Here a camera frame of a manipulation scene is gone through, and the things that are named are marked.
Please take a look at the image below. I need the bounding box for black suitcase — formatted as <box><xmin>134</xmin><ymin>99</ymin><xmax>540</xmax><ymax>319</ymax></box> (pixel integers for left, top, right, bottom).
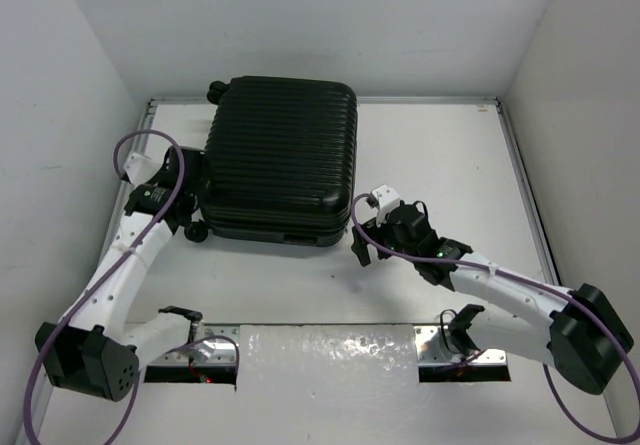
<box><xmin>198</xmin><ymin>76</ymin><xmax>358</xmax><ymax>247</ymax></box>

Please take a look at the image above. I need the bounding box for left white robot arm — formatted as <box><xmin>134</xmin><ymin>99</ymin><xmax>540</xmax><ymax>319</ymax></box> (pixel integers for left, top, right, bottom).
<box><xmin>43</xmin><ymin>147</ymin><xmax>207</xmax><ymax>402</ymax></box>

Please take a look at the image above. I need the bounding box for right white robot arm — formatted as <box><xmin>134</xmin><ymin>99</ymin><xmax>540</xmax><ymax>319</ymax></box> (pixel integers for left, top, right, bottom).
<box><xmin>352</xmin><ymin>188</ymin><xmax>634</xmax><ymax>395</ymax></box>

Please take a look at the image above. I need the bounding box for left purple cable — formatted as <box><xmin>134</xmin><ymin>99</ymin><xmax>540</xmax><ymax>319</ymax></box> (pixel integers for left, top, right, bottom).
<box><xmin>23</xmin><ymin>129</ymin><xmax>241</xmax><ymax>445</ymax></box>

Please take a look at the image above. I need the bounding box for purple cable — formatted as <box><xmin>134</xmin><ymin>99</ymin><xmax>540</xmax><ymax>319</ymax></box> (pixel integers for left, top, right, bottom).
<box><xmin>350</xmin><ymin>193</ymin><xmax>640</xmax><ymax>441</ymax></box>
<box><xmin>23</xmin><ymin>129</ymin><xmax>241</xmax><ymax>445</ymax></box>

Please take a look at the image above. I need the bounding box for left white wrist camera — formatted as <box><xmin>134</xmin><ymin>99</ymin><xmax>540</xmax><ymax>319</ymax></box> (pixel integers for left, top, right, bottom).
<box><xmin>121</xmin><ymin>152</ymin><xmax>155</xmax><ymax>186</ymax></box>

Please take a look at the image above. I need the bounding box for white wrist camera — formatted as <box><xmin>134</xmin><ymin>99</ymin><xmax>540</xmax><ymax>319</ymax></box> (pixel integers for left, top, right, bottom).
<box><xmin>370</xmin><ymin>184</ymin><xmax>401</xmax><ymax>227</ymax></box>
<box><xmin>121</xmin><ymin>152</ymin><xmax>155</xmax><ymax>186</ymax></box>

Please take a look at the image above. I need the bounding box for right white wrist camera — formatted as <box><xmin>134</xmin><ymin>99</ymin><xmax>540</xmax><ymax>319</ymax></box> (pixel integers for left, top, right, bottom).
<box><xmin>370</xmin><ymin>184</ymin><xmax>401</xmax><ymax>227</ymax></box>

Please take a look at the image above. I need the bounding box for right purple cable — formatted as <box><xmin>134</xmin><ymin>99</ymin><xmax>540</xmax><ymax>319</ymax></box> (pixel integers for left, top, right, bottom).
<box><xmin>350</xmin><ymin>193</ymin><xmax>640</xmax><ymax>441</ymax></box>

